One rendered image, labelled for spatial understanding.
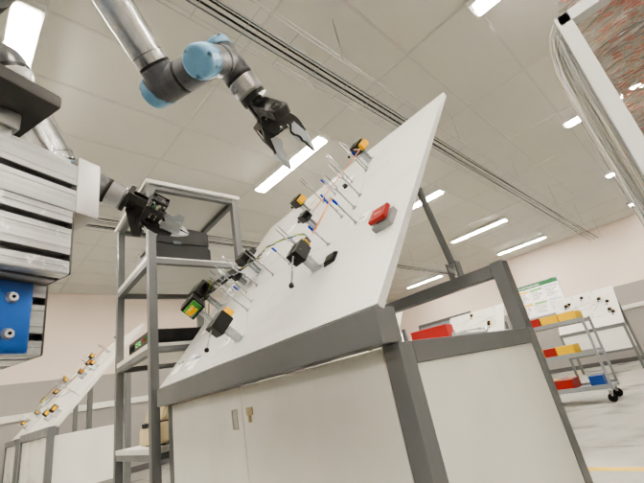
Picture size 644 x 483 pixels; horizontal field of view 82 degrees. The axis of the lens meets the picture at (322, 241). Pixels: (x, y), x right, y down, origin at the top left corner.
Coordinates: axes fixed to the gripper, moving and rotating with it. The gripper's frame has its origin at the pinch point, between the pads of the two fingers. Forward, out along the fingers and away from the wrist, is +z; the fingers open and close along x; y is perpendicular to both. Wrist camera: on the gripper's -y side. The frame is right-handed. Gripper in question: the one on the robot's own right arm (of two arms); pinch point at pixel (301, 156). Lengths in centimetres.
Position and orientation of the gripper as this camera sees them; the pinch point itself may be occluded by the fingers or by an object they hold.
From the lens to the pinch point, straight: 101.8
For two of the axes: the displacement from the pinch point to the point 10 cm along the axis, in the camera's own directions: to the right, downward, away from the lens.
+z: 6.0, 7.7, 2.3
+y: -3.7, 0.1, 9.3
